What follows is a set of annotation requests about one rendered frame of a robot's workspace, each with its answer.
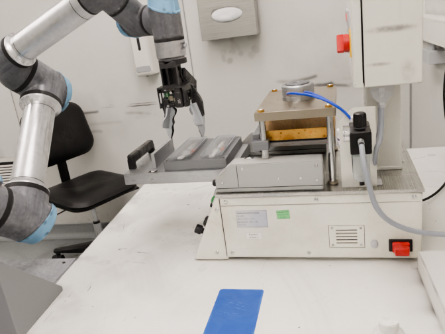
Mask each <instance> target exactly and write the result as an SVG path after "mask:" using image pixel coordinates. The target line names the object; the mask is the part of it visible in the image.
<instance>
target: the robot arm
mask: <svg viewBox="0 0 445 334"><path fill-rule="evenodd" d="M147 2H148V3H147V5H143V4H142V3H140V2H139V1H138V0H59V1H58V2H57V3H55V4H54V5H53V6H51V7H50V8H49V9H47V10H46V11H45V12H43V14H41V15H40V16H38V17H37V18H35V20H33V21H32V22H30V23H29V24H27V26H25V27H24V28H22V29H21V30H20V31H19V32H17V33H15V32H12V33H9V34H8V35H6V36H5V37H4V38H2V39H1V40H0V82H1V84H3V85H4V86H5V87H6V88H8V89H10V90H11V91H13V92H15V93H17V94H19V95H20V99H19V107H20V108H21V109H22V110H23V116H22V119H21V126H20V130H19V137H18V141H17V147H16V151H15V158H14V162H13V169H12V172H11V179H10V181H9V182H7V183H6V184H4V185H3V186H2V183H3V177H2V176H1V175H0V237H5V238H7V239H11V240H14V241H16V242H18V243H26V244H35V243H38V242H40V241H41V240H42V239H44V238H45V237H46V236H47V234H48V233H49V232H50V231H51V229H52V228H53V226H54V224H55V221H56V218H57V209H56V206H55V205H54V204H53V203H49V197H50V190H49V189H48V188H47V187H46V186H45V182H46V173H47V168H48V160H49V154H50V146H51V141H52V132H53V127H54V118H55V117H56V116H58V115H59V114H60V113H61V112H62V111H64V110H65V109H66V107H67V106H68V105H69V101H71V98H72V84H71V82H70V81H69V79H67V78H66V77H65V76H63V74H61V73H60V72H58V71H56V70H54V69H52V68H51V67H49V66H47V65H46V64H45V63H43V62H41V61H40V60H38V59H37V58H36V57H37V56H39V55H40V54H41V53H43V52H44V51H46V50H47V49H49V48H50V47H51V46H53V45H54V44H55V43H57V42H58V41H60V40H61V39H63V38H64V37H65V36H67V35H69V34H70V33H71V32H73V31H74V30H75V29H77V28H78V27H80V26H81V25H82V24H84V23H86V22H87V21H88V20H89V19H91V18H93V17H94V16H95V15H97V14H98V13H100V12H101V11H104V12H105V13H106V14H108V15H109V16H110V17H111V18H113V19H114V20H115V21H116V26H117V28H118V30H119V32H120V33H121V34H122V35H123V36H125V37H133V38H140V37H143V36H153V37H154V46H155V50H156V57H157V59H159V60H158V62H159V67H160V74H161V79H162V86H160V87H158V88H156V89H157V93H158V101H159V104H160V109H161V108H162V109H163V111H164V120H163V122H162V128H164V129H166V131H167V133H168V136H169V138H170V139H172V137H173V133H174V127H173V126H174V124H175V121H174V117H175V115H176V113H177V109H176V108H181V107H184V106H185V107H189V106H190V108H189V111H190V113H191V114H192V115H193V122H194V123H195V125H196V126H198V128H199V132H200V134H201V136H202V137H203V136H204V134H205V111H204V104H203V100H202V97H201V96H200V95H199V93H198V91H197V80H196V79H195V78H194V77H193V76H192V75H191V74H190V73H189V72H188V71H187V70H186V69H185V68H182V67H181V64H184V63H186V62H187V57H186V56H185V55H186V54H187V53H186V48H185V47H187V43H185V40H184V34H183V25H182V20H181V9H180V8H179V1H178V0H147ZM159 93H160V94H161V98H162V103H161V102H160V95H159ZM162 93H164V98H163V97H162ZM190 100H191V101H190ZM191 102H192V103H191ZM175 107H176V108H175Z"/></svg>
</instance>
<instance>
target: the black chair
mask: <svg viewBox="0 0 445 334"><path fill-rule="evenodd" d="M93 142H94V139H93V135H92V132H91V129H90V128H89V125H88V123H87V120H86V118H85V115H84V113H83V111H82V109H81V107H80V106H79V105H77V104H76V103H73V102H69V105H68V106H67V107H66V109H65V110H64V111H62V112H61V113H60V114H59V115H58V116H56V117H55V118H54V127H53V132H52V141H51V146H50V154H49V160H48V167H51V166H53V165H56V164H57V166H58V171H59V174H60V179H61V181H62V183H61V184H57V185H55V186H52V187H50V188H48V189H49V190H50V197H49V203H53V204H54V205H55V206H56V207H57V208H59V209H63V211H61V212H59V213H57V215H59V214H61V213H63V212H65V211H69V212H72V213H81V212H85V211H89V210H91V212H92V215H93V228H94V232H95V237H96V238H97V236H98V235H99V234H100V233H101V232H102V231H103V229H104V228H105V226H104V225H102V224H101V221H100V220H99V219H98V216H97V211H96V207H99V206H100V205H103V204H104V203H107V202H109V201H111V200H113V199H116V198H118V197H120V196H122V195H124V194H127V193H128V192H131V191H134V190H137V189H139V187H138V186H137V185H136V184H132V185H126V184H125V180H124V174H118V173H114V172H108V171H104V170H96V171H92V172H88V173H86V174H83V175H80V176H78V177H76V178H73V179H70V174H69V171H68V166H67V163H66V161H67V160H69V159H72V158H75V157H77V156H80V155H82V154H85V153H87V152H89V151H90V150H91V148H92V146H93ZM96 238H95V239H96ZM95 239H94V240H95ZM92 242H93V241H89V242H86V243H80V244H76V245H70V246H65V247H58V248H55V249H54V253H55V254H56V255H54V256H53V257H52V258H65V256H64V255H62V254H61V253H83V252H84V251H85V249H86V248H87V247H88V246H89V245H90V244H91V243H92Z"/></svg>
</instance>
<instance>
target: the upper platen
mask: <svg viewBox="0 0 445 334"><path fill-rule="evenodd" d="M333 126H334V143H336V116H333ZM266 133H267V139H270V147H274V146H297V145H309V144H327V138H326V117H313V118H303V119H285V120H276V121H266Z"/></svg>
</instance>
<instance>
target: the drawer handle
mask: <svg viewBox="0 0 445 334"><path fill-rule="evenodd" d="M154 151H155V147H154V142H153V140H147V141H146V142H145V143H143V144H142V145H140V146H139V147H138V148H137V149H135V150H134V151H132V152H131V153H130V154H129V155H128V156H127V162H128V168H129V170H132V169H136V168H137V166H136V161H137V160H139V159H140V158H141V157H143V156H144V155H145V154H146V153H147V152H148V153H149V154H150V153H153V152H154Z"/></svg>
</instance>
